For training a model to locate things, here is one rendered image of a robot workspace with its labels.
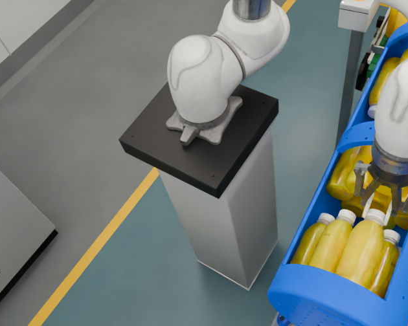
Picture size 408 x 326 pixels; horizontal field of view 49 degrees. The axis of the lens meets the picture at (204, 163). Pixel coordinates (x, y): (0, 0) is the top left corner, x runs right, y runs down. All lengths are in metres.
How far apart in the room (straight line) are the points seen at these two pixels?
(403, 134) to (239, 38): 0.61
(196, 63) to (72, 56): 2.44
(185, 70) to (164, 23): 2.37
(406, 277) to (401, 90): 0.43
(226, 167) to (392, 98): 0.65
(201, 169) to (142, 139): 0.22
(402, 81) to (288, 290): 0.47
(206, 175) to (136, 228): 1.25
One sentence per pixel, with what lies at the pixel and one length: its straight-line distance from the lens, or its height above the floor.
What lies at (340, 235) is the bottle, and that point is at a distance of 1.05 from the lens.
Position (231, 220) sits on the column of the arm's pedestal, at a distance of 1.53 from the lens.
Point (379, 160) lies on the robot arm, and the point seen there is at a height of 1.43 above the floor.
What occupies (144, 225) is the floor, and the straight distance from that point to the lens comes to 2.45.
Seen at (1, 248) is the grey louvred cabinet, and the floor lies 0.31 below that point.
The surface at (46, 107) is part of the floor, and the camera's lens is 3.24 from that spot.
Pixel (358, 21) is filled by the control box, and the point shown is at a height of 1.04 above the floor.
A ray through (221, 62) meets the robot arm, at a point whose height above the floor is 1.29.
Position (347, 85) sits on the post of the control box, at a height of 0.64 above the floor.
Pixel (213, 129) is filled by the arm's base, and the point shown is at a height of 1.09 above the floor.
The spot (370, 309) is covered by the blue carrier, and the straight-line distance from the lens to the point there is 0.93.
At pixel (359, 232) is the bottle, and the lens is 1.01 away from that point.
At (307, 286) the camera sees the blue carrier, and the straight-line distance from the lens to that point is 0.93.
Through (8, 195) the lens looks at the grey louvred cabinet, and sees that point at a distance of 2.19.
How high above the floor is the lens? 2.10
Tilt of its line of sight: 55 degrees down
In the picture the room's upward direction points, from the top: 16 degrees counter-clockwise
